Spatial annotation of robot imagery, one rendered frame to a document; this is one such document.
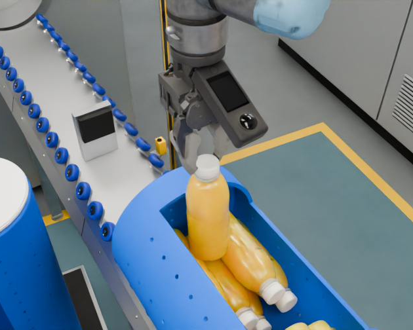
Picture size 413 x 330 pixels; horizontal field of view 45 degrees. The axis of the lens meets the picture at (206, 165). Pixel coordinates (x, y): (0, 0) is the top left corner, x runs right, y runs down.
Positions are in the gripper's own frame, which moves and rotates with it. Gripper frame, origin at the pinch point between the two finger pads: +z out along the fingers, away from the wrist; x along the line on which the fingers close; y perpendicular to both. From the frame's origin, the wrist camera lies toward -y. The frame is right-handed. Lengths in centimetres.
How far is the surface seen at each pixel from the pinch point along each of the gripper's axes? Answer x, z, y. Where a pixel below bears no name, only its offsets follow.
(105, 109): -3, 26, 53
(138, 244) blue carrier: 11.5, 15.7, 3.4
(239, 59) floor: -147, 134, 192
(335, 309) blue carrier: -13.4, 24.6, -20.6
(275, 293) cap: -4.8, 20.7, -14.2
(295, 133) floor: -129, 134, 111
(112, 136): -4, 36, 54
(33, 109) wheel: 10, 36, 77
